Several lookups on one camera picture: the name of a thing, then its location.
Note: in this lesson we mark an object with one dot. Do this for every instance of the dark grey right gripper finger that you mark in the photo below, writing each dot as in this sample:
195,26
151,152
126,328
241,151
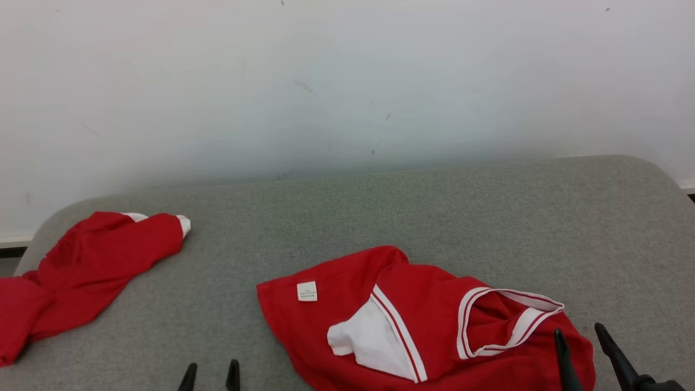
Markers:
616,355
566,364

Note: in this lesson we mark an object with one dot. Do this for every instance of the grey fabric sofa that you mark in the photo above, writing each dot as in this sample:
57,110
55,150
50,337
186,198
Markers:
380,217

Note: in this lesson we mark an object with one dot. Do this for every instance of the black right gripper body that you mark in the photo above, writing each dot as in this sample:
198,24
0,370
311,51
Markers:
657,386

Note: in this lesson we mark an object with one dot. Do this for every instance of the red jersey with white trim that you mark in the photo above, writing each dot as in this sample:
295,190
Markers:
98,260
423,282

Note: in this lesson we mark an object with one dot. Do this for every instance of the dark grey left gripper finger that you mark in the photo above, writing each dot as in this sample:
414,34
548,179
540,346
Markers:
233,377
188,380

